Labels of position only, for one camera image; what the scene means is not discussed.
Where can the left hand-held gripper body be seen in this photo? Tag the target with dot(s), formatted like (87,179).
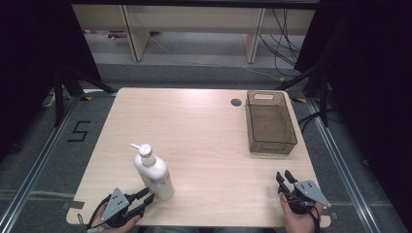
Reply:
(114,204)

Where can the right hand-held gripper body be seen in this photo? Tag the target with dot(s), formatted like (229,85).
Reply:
(309,191)

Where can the white pump bottle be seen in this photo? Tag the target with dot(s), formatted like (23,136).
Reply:
(155,176)

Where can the person's left hand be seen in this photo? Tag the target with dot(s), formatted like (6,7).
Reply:
(120,228)

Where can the person's right hand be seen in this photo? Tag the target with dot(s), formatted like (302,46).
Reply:
(299,223)

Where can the brown translucent plastic basket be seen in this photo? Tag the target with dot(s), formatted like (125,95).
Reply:
(271,124)

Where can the black metal stand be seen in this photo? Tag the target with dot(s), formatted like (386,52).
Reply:
(324,97)
(59,97)

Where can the black curtain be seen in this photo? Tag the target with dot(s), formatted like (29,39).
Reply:
(372,97)
(32,64)

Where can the light wooden shelf unit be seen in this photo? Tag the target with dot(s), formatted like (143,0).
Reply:
(194,19)

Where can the aluminium floor rail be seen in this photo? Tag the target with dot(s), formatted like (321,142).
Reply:
(35,168)
(343,168)

